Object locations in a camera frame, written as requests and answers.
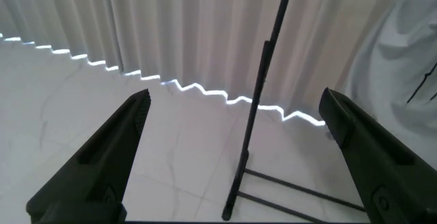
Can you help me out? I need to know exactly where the black clothes rack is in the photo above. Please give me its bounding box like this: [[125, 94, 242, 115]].
[[221, 0, 369, 223]]

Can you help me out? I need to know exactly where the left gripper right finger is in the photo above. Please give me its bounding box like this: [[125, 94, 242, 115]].
[[318, 87, 437, 223]]

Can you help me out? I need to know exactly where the white curtain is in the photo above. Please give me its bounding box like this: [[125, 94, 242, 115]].
[[0, 0, 423, 126]]

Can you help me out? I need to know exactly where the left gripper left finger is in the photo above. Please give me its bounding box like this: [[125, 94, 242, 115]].
[[26, 88, 152, 223]]

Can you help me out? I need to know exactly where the pale grey garment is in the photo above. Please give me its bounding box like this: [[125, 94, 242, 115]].
[[342, 0, 437, 171]]

